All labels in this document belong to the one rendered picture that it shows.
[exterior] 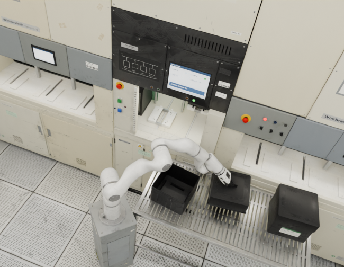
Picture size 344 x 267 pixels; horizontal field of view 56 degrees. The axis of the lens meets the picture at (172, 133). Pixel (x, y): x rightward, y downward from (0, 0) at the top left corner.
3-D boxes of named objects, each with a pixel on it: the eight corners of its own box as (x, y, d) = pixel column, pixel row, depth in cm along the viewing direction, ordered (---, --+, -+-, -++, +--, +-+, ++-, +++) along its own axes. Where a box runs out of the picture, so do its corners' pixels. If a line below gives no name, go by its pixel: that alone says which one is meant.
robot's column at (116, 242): (103, 278, 278) (99, 237, 224) (93, 249, 294) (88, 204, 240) (134, 265, 289) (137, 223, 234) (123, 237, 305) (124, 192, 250)
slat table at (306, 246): (130, 255, 294) (132, 212, 240) (154, 202, 335) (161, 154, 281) (272, 312, 275) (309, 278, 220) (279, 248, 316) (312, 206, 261)
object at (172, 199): (166, 174, 267) (168, 161, 255) (196, 189, 260) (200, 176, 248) (149, 199, 249) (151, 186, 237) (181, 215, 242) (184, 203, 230)
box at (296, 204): (265, 232, 241) (278, 215, 223) (268, 201, 260) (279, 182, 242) (305, 244, 238) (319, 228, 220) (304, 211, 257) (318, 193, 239)
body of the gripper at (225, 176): (223, 174, 229) (231, 183, 234) (224, 163, 236) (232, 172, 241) (214, 177, 233) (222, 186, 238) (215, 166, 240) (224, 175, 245)
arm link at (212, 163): (212, 175, 232) (223, 169, 228) (201, 164, 226) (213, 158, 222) (211, 167, 238) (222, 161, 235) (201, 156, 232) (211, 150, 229)
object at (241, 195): (207, 204, 241) (210, 194, 232) (211, 173, 262) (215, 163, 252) (246, 214, 239) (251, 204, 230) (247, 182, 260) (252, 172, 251)
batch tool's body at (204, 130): (112, 189, 340) (107, 9, 200) (146, 130, 405) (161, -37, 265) (192, 219, 327) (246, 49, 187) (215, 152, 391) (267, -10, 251)
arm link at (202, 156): (180, 163, 213) (204, 177, 235) (200, 152, 207) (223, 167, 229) (178, 152, 218) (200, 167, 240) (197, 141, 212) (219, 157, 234)
